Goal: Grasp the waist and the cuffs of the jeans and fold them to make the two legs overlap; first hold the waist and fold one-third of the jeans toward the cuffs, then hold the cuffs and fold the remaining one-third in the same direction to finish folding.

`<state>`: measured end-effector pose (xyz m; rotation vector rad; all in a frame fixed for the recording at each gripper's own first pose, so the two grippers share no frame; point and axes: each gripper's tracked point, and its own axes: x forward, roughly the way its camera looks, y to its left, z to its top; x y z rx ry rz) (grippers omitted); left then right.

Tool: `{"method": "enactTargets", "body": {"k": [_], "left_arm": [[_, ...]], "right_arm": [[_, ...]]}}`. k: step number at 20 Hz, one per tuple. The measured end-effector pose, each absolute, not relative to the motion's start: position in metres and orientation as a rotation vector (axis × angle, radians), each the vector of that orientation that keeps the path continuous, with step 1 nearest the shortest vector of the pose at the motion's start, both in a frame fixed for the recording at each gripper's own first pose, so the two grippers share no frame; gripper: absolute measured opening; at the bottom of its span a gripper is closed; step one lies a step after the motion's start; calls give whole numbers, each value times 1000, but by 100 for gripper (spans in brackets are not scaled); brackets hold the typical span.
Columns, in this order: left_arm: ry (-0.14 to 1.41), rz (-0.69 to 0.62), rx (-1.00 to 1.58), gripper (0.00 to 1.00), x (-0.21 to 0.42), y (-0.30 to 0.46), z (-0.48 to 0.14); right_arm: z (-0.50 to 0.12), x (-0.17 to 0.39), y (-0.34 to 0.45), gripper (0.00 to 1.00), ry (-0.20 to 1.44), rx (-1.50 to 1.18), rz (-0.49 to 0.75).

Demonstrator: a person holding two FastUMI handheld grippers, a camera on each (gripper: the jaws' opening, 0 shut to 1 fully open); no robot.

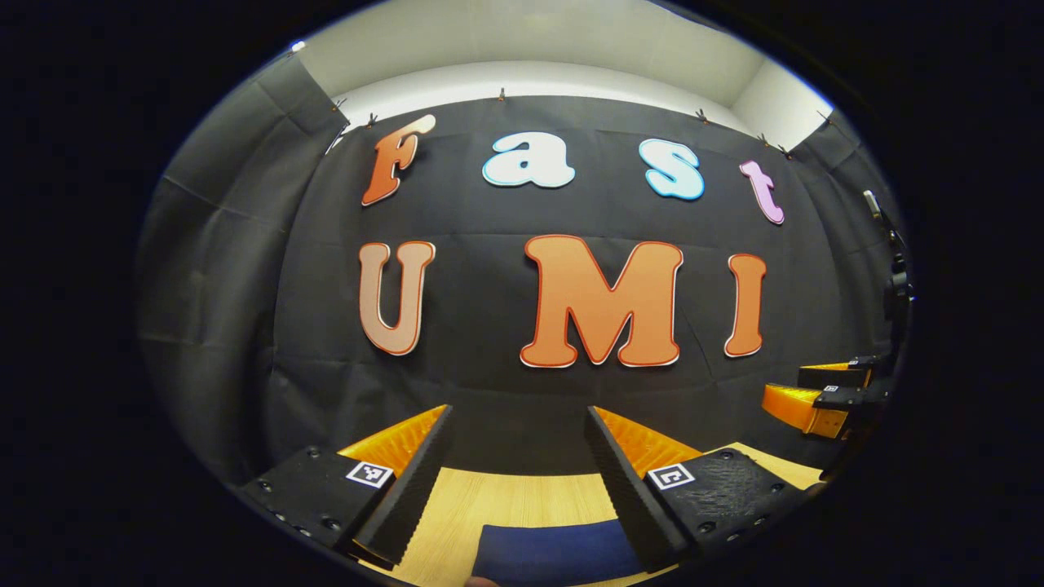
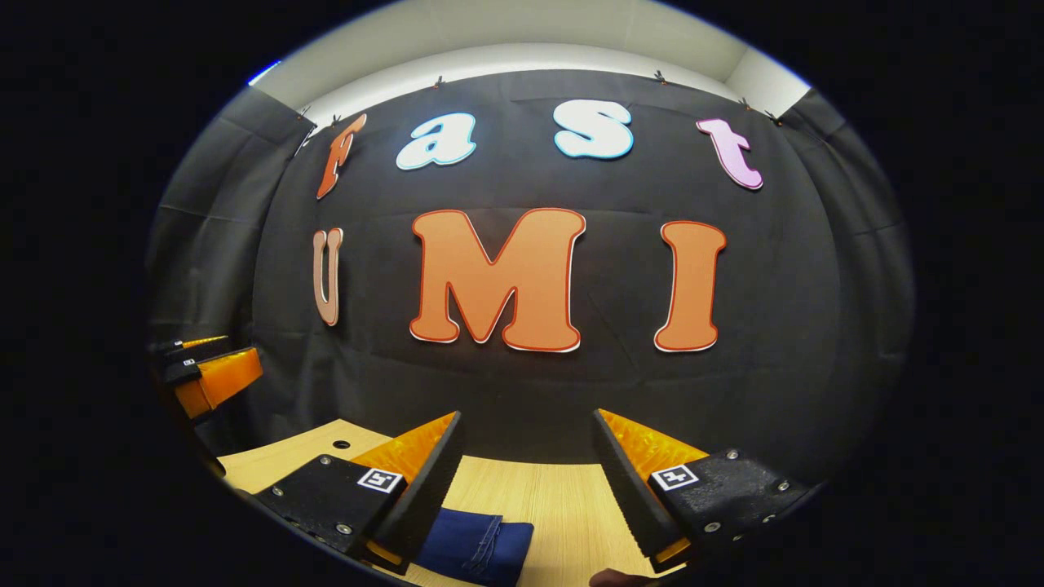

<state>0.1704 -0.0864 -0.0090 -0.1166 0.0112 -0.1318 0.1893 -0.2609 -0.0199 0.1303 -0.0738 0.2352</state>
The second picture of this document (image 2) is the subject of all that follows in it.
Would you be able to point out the blue denim jeans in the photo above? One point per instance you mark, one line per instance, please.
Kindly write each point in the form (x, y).
(481, 546)

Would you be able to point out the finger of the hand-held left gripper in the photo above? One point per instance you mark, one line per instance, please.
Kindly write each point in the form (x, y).
(220, 379)
(196, 349)

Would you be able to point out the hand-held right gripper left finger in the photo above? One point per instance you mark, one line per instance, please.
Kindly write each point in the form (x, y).
(428, 489)

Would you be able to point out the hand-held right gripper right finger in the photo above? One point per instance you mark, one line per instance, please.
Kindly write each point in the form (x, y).
(632, 497)

